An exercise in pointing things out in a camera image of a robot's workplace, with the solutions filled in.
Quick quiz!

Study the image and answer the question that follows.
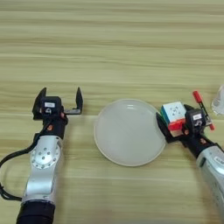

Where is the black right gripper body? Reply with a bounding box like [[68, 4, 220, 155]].
[[166, 123, 224, 160]]

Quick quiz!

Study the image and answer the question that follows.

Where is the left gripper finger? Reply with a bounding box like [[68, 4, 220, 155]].
[[31, 86, 48, 121], [74, 87, 84, 111]]

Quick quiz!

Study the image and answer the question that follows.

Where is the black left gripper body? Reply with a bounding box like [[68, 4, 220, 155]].
[[43, 108, 82, 140]]

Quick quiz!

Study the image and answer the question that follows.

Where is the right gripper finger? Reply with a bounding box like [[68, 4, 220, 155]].
[[183, 103, 196, 112], [155, 111, 177, 144]]

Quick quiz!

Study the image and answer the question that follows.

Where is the colourful puzzle cube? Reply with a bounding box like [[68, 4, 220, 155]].
[[159, 101, 188, 138]]

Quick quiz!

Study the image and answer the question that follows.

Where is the clear bottle with red cap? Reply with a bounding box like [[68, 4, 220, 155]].
[[211, 84, 224, 116]]

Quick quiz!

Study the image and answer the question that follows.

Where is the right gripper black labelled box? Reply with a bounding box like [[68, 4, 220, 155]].
[[185, 108, 207, 130]]

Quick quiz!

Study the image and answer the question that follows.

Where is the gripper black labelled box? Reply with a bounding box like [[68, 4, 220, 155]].
[[185, 108, 207, 130], [39, 95, 63, 116]]

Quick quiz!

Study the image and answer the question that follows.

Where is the red marker pen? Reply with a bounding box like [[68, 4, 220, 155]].
[[192, 90, 216, 131]]

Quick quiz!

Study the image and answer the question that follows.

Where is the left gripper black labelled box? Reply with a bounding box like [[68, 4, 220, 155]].
[[39, 95, 63, 116]]

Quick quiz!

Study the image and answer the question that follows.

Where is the round white plate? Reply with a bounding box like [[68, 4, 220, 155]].
[[93, 98, 168, 168]]

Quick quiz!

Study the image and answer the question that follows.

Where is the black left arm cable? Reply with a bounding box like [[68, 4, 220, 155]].
[[0, 131, 42, 201]]

